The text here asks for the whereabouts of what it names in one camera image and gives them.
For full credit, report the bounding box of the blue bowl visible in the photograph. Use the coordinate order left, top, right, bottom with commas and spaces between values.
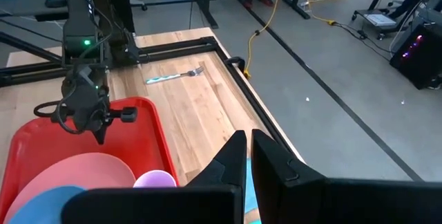
8, 185, 87, 224

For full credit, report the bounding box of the black table clamp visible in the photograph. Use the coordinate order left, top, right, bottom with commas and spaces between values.
224, 56, 247, 76

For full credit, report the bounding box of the black floor cable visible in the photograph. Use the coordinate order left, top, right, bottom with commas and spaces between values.
331, 21, 394, 62

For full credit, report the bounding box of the pink round plate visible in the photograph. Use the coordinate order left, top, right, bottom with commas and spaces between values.
3, 152, 137, 224

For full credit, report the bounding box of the teal cloth napkin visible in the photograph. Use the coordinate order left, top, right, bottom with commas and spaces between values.
244, 158, 262, 224

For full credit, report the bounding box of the fork with teal-white patterned handle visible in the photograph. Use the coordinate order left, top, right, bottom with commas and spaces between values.
144, 66, 205, 85

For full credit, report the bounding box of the wheeled dolly with white box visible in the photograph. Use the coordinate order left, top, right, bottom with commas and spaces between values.
351, 8, 398, 40

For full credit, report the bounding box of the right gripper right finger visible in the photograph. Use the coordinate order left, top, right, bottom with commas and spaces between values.
251, 129, 442, 224

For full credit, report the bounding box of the black computer tower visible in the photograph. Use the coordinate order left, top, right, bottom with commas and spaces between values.
390, 23, 442, 90

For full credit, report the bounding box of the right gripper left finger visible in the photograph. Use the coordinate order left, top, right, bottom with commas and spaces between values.
61, 129, 248, 224

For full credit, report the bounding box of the red plastic tray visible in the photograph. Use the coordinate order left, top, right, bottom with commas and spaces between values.
0, 95, 180, 224

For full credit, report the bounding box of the black aluminium table frame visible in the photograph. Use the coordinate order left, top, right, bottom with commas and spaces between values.
0, 32, 307, 165

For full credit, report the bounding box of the yellow extension cable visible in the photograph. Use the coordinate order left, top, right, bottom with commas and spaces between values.
242, 0, 286, 80
305, 0, 376, 26

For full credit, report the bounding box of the pink mug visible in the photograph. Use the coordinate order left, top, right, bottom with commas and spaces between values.
133, 169, 177, 189

